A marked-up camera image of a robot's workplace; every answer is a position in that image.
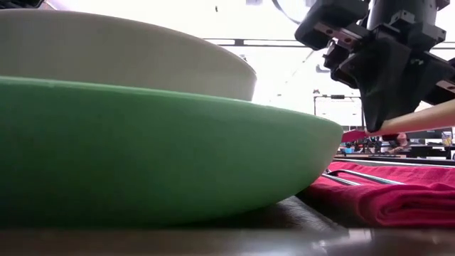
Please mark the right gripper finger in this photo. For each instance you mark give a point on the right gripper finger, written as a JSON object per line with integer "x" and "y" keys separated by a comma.
{"x": 412, "y": 81}
{"x": 377, "y": 81}

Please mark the red cloth napkin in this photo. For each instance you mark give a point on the red cloth napkin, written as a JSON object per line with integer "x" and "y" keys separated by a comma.
{"x": 409, "y": 202}

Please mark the white bowl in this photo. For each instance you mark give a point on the white bowl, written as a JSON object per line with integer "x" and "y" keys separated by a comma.
{"x": 124, "y": 53}

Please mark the green plate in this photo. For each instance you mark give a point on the green plate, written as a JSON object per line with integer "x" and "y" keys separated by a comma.
{"x": 160, "y": 153}

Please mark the black computer monitor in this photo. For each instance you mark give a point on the black computer monitor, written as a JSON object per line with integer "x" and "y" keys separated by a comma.
{"x": 430, "y": 134}

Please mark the person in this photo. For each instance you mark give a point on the person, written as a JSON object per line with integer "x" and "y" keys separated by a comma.
{"x": 400, "y": 142}

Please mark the long linear ceiling light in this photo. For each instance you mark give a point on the long linear ceiling light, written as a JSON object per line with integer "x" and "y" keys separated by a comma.
{"x": 263, "y": 42}

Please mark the black background station frame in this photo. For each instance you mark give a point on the black background station frame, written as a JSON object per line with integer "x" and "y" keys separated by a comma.
{"x": 337, "y": 96}

